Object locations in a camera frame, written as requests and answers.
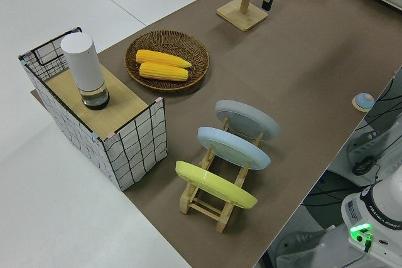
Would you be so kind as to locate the brown wicker basket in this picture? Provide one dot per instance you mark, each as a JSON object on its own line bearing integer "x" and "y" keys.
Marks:
{"x": 194, "y": 51}

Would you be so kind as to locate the light blue plate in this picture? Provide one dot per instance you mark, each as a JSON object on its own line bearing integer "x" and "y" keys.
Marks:
{"x": 232, "y": 148}

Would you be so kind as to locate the yellow corn cob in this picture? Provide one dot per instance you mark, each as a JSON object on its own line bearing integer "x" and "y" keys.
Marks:
{"x": 163, "y": 72}
{"x": 160, "y": 57}

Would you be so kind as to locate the white cylinder bottle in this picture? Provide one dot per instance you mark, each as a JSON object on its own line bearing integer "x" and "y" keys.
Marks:
{"x": 83, "y": 67}

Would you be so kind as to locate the wooden plate rack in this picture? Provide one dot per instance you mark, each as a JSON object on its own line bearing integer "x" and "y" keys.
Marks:
{"x": 204, "y": 210}

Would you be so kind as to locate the gray plate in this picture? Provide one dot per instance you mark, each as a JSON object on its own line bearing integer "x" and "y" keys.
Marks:
{"x": 248, "y": 120}

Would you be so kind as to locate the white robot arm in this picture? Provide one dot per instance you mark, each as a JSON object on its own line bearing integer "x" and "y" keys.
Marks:
{"x": 383, "y": 205}

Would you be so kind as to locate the brown table mat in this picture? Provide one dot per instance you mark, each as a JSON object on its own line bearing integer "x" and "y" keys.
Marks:
{"x": 282, "y": 61}

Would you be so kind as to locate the yellow plate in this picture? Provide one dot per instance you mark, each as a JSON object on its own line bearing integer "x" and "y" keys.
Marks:
{"x": 213, "y": 184}

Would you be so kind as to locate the small blue dome bell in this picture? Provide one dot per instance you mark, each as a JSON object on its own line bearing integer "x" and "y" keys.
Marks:
{"x": 362, "y": 101}

